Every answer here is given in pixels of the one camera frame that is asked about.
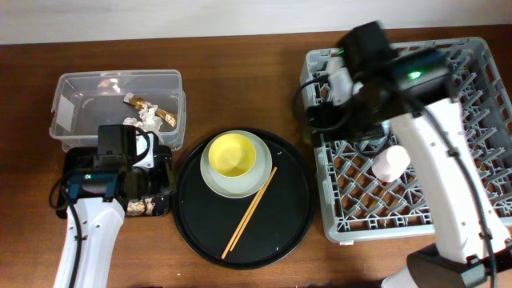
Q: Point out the yellow bowl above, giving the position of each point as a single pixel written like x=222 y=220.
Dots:
x=232 y=155

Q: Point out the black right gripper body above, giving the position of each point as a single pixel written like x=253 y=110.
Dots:
x=338 y=116

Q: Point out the wooden chopstick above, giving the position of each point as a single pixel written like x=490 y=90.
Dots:
x=252 y=214
x=244 y=220

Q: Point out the clear plastic bin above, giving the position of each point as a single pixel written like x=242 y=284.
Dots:
x=86 y=100

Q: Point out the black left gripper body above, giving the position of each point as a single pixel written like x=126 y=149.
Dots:
x=162 y=175

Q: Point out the black rectangular tray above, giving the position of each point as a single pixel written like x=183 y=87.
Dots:
x=86 y=181

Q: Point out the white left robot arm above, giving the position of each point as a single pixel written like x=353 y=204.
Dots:
x=92 y=224

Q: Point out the gold foil wrapper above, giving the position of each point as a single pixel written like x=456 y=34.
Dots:
x=140 y=104

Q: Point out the round black tray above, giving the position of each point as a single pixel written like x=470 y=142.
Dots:
x=207 y=220

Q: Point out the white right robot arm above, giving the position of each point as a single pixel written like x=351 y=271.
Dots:
x=413 y=94

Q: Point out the food scraps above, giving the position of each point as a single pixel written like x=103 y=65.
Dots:
x=140 y=208

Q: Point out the pink cup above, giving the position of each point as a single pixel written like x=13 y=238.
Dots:
x=390 y=164

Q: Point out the white tissue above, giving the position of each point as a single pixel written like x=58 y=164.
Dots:
x=147 y=119

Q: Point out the grey-green ceramic plate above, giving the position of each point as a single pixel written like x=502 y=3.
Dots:
x=245 y=185

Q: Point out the grey dishwasher rack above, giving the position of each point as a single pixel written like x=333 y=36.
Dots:
x=356 y=206

